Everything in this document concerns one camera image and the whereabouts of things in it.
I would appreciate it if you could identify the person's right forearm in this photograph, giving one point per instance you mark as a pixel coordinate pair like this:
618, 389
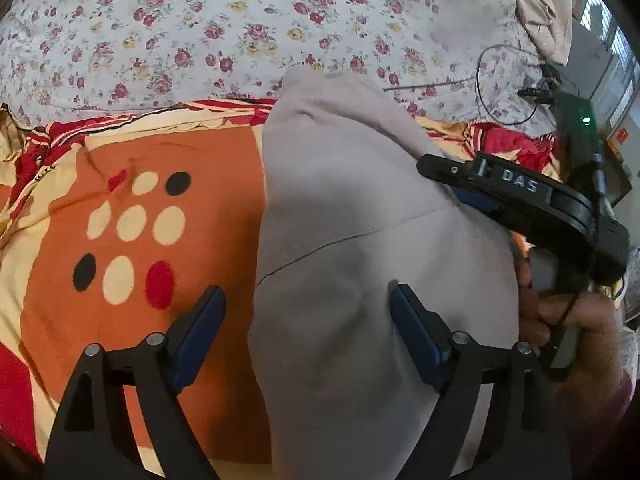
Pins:
600, 415

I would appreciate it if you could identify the floral bed sheet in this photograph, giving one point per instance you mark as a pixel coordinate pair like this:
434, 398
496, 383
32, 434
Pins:
200, 25

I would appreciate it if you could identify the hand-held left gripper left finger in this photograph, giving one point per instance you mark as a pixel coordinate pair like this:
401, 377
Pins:
200, 332

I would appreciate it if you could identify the black electronic device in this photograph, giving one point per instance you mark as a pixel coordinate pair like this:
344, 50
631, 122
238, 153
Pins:
580, 130

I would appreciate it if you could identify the orange printed blanket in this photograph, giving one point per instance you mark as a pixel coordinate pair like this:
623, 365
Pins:
150, 160

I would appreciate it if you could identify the grey sweatshirt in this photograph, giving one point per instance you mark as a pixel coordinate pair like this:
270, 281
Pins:
350, 200

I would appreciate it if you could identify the beige cloth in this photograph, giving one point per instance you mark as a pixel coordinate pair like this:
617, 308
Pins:
545, 5

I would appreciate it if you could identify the person's right hand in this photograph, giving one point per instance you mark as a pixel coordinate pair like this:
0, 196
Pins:
590, 320

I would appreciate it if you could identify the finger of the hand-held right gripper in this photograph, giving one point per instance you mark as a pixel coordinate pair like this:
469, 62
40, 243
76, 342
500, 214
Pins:
445, 167

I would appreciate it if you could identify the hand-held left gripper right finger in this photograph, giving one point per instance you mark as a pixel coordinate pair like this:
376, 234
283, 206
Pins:
415, 337

